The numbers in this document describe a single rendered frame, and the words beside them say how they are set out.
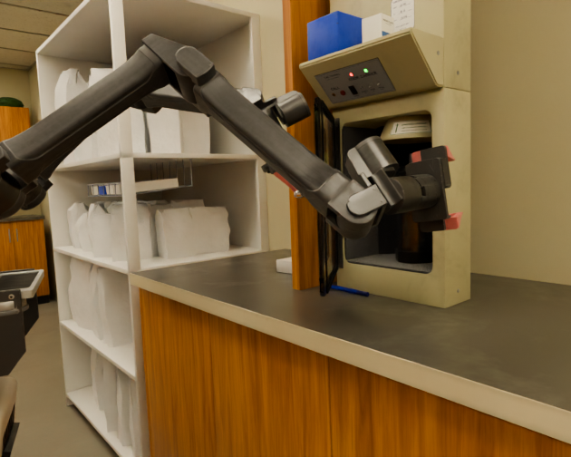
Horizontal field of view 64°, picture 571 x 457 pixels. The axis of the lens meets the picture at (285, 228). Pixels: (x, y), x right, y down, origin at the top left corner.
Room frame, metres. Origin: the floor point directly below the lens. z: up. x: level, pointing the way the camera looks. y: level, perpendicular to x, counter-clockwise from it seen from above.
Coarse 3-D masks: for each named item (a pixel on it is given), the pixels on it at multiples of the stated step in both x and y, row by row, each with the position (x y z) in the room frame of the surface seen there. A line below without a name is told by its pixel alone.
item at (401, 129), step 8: (392, 120) 1.11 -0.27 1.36; (400, 120) 1.10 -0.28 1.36; (408, 120) 1.08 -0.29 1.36; (416, 120) 1.08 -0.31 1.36; (424, 120) 1.07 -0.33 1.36; (384, 128) 1.14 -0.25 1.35; (392, 128) 1.10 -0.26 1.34; (400, 128) 1.09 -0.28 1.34; (408, 128) 1.07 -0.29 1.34; (416, 128) 1.07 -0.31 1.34; (424, 128) 1.07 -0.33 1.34; (384, 136) 1.12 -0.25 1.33; (392, 136) 1.09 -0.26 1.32; (400, 136) 1.08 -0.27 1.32; (408, 136) 1.07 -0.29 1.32; (416, 136) 1.06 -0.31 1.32; (424, 136) 1.06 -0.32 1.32
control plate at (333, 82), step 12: (372, 60) 1.00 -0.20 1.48; (336, 72) 1.08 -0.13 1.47; (348, 72) 1.06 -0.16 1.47; (360, 72) 1.04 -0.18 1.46; (372, 72) 1.03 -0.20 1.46; (384, 72) 1.01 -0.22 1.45; (324, 84) 1.14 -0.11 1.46; (336, 84) 1.11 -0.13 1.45; (348, 84) 1.09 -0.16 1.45; (360, 84) 1.07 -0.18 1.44; (372, 84) 1.05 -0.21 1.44; (384, 84) 1.03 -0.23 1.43; (336, 96) 1.14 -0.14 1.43; (348, 96) 1.12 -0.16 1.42; (360, 96) 1.10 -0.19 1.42
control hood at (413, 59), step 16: (400, 32) 0.92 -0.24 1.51; (416, 32) 0.91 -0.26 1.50; (352, 48) 1.01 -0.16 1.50; (368, 48) 0.99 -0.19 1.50; (384, 48) 0.96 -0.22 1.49; (400, 48) 0.94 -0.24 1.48; (416, 48) 0.92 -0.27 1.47; (432, 48) 0.95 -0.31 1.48; (304, 64) 1.13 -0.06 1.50; (320, 64) 1.10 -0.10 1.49; (336, 64) 1.07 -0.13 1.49; (352, 64) 1.04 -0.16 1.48; (384, 64) 0.99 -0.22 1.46; (400, 64) 0.97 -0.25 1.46; (416, 64) 0.95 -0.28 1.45; (432, 64) 0.95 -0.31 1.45; (400, 80) 1.00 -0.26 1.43; (416, 80) 0.98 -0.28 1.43; (432, 80) 0.96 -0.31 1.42; (320, 96) 1.18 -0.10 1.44; (368, 96) 1.09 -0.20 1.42; (384, 96) 1.06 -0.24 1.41
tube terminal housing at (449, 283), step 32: (352, 0) 1.16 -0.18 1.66; (384, 0) 1.09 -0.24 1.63; (416, 0) 1.02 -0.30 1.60; (448, 0) 0.99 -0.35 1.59; (448, 32) 0.99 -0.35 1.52; (448, 64) 0.98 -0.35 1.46; (416, 96) 1.03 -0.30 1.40; (448, 96) 0.98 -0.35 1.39; (448, 128) 0.98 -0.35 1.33; (448, 192) 0.98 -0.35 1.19; (448, 256) 0.98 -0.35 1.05; (384, 288) 1.10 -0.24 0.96; (416, 288) 1.03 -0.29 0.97; (448, 288) 0.98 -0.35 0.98
